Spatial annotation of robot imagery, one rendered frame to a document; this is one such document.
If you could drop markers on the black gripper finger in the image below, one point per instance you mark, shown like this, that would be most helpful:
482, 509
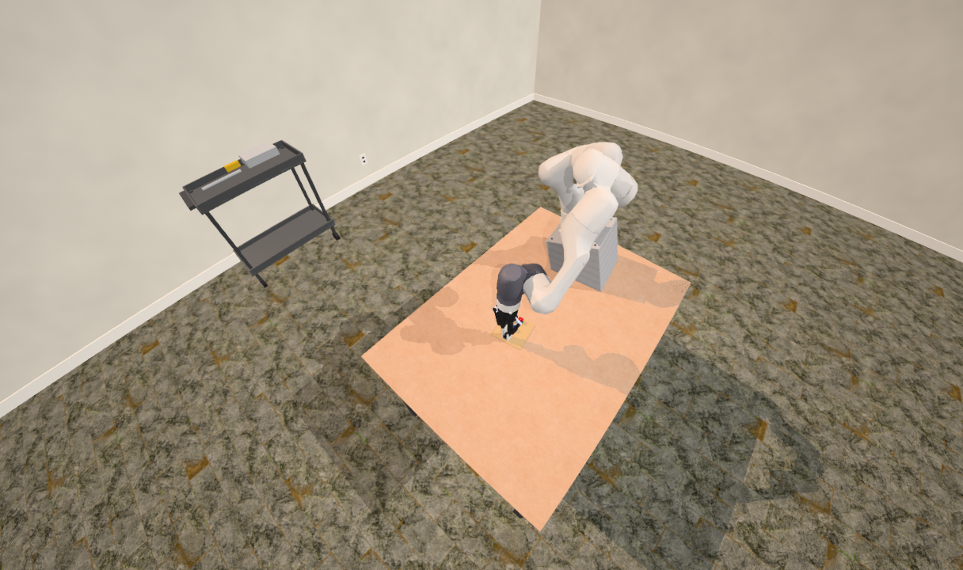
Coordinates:
500, 321
512, 330

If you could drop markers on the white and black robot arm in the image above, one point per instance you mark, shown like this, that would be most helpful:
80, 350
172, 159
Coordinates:
585, 219

